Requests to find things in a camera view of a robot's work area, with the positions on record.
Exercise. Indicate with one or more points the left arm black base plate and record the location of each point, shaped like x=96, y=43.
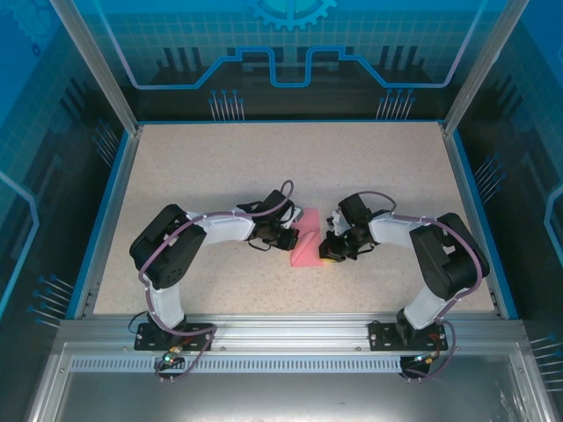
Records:
x=147, y=340

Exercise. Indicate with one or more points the aluminium table side rail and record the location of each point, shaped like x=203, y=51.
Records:
x=474, y=220
x=112, y=220

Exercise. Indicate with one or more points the pink cloth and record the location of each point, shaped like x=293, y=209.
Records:
x=303, y=259

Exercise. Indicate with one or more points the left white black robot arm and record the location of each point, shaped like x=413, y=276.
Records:
x=224, y=228

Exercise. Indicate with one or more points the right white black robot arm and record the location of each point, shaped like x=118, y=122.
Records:
x=391, y=230

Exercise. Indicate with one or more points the wide aluminium mounting rail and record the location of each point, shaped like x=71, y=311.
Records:
x=286, y=329

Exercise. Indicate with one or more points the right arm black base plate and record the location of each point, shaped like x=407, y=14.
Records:
x=380, y=338

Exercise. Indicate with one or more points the aluminium frame post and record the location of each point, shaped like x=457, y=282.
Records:
x=479, y=70
x=99, y=70

